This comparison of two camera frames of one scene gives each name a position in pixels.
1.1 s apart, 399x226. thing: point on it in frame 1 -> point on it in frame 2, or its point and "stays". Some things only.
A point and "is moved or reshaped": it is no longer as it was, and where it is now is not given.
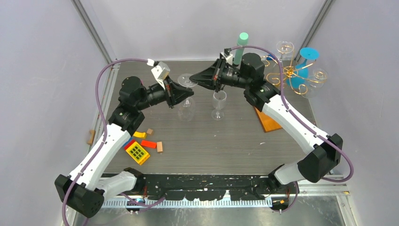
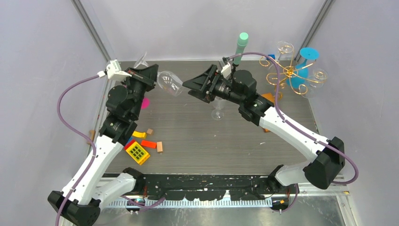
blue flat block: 130,139 stays
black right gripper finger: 212,84 -> 200,95
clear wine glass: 219,101 stays
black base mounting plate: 205,187 stays
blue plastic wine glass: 298,79 stays
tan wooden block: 159,146 stays
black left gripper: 175,92 -> 148,74
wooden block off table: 92,133 stays
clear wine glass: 186,110 is moved or reshaped
